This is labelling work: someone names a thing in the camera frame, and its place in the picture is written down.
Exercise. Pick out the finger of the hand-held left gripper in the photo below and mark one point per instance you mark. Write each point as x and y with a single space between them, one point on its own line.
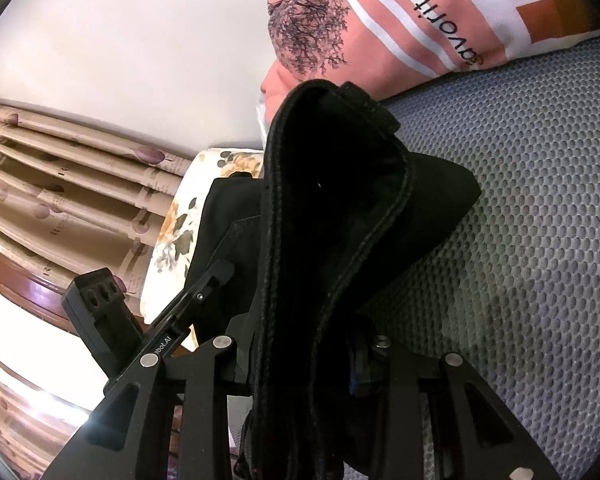
211 282

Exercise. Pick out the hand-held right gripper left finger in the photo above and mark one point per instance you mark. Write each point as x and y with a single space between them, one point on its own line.
215 360

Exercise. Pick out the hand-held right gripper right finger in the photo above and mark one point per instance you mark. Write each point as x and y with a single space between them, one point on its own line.
380 360

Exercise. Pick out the black pants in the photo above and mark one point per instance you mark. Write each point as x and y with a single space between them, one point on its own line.
330 185

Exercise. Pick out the white floral pillow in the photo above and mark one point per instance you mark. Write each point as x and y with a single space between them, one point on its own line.
177 230

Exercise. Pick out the brown wooden board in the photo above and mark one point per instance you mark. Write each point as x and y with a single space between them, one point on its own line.
30 287

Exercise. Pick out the beige printed curtain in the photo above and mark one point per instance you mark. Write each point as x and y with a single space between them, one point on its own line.
70 175

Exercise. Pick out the grey mesh mat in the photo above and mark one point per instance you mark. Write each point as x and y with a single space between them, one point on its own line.
530 210

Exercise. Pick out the pink plaid printed pillow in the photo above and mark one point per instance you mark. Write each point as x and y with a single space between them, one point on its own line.
405 25

